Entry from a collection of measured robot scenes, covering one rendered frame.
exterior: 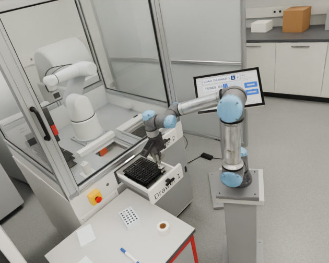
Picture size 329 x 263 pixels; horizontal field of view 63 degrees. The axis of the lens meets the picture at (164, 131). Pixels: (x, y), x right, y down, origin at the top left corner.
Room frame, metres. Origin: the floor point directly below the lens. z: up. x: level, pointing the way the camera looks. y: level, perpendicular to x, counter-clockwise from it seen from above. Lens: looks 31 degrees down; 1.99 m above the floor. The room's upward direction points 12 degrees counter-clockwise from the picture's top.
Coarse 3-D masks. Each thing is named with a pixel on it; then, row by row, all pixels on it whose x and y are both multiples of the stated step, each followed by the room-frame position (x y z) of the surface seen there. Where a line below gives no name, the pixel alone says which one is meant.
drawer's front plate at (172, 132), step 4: (172, 128) 1.78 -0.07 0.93; (168, 132) 1.74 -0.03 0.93; (172, 132) 1.75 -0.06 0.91; (176, 132) 1.78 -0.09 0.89; (164, 136) 1.70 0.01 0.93; (168, 136) 1.72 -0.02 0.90; (172, 136) 1.75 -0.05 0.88; (176, 136) 1.77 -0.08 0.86; (172, 140) 1.74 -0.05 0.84; (176, 140) 1.77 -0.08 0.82; (164, 144) 1.69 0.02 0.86
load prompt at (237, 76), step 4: (220, 76) 2.01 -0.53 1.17; (224, 76) 2.00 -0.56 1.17; (228, 76) 2.00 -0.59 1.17; (232, 76) 1.99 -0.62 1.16; (236, 76) 1.98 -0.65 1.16; (204, 80) 2.02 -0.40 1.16; (208, 80) 2.01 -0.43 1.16; (212, 80) 2.01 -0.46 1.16; (216, 80) 2.00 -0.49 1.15; (220, 80) 1.99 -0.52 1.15; (224, 80) 1.98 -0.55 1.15; (228, 80) 1.98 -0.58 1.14; (232, 80) 1.97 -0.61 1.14; (204, 84) 2.00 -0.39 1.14; (208, 84) 2.00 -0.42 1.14
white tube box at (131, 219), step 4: (132, 208) 1.17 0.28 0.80; (120, 212) 1.16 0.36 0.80; (128, 212) 1.16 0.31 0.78; (132, 212) 1.15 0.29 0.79; (120, 216) 1.13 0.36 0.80; (124, 216) 1.13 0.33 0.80; (128, 216) 1.12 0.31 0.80; (132, 216) 1.12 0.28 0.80; (136, 216) 1.11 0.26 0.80; (124, 220) 1.10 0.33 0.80; (128, 220) 1.10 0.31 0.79; (132, 220) 1.08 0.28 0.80; (136, 220) 1.08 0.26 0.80; (124, 224) 1.10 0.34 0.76; (128, 224) 1.06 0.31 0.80; (132, 224) 1.06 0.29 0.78; (136, 224) 1.07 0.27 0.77; (128, 228) 1.05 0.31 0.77
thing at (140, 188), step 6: (138, 156) 1.56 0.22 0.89; (132, 162) 1.52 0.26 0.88; (162, 162) 1.43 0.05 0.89; (168, 168) 1.39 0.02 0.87; (120, 174) 1.40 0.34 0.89; (120, 180) 1.39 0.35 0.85; (126, 180) 1.34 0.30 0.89; (132, 180) 1.39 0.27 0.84; (156, 180) 1.34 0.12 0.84; (132, 186) 1.30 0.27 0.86; (138, 186) 1.25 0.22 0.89; (150, 186) 1.29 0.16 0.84; (144, 192) 1.21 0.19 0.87
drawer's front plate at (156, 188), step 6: (174, 168) 1.30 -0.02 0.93; (180, 168) 1.33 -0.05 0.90; (168, 174) 1.26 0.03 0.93; (174, 174) 1.29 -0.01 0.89; (180, 174) 1.32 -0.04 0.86; (162, 180) 1.22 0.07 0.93; (174, 180) 1.28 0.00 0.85; (156, 186) 1.18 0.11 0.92; (162, 186) 1.21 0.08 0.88; (168, 186) 1.24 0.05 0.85; (150, 192) 1.15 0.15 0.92; (156, 192) 1.18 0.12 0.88; (150, 198) 1.15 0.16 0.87
